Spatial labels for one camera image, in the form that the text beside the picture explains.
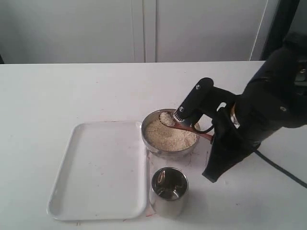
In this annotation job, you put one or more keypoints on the brown wooden spoon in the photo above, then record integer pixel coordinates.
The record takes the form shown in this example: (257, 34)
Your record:
(168, 120)

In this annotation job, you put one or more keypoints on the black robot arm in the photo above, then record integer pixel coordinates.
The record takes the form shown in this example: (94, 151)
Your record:
(272, 99)

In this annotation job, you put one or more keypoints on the white rectangular plastic tray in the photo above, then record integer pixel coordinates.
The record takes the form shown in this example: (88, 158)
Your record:
(103, 174)

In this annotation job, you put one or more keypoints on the steel cup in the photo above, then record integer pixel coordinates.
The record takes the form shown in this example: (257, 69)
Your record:
(168, 194)

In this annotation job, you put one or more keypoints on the wide steel rice bowl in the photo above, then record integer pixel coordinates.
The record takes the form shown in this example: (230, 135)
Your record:
(160, 153)

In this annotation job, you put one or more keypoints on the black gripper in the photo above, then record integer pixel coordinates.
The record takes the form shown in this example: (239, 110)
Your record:
(228, 146)

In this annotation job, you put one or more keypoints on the white rice in bowl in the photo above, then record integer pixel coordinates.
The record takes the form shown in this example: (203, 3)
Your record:
(168, 139)

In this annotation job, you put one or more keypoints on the white cabinet behind table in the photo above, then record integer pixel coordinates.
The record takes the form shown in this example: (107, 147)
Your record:
(114, 31)

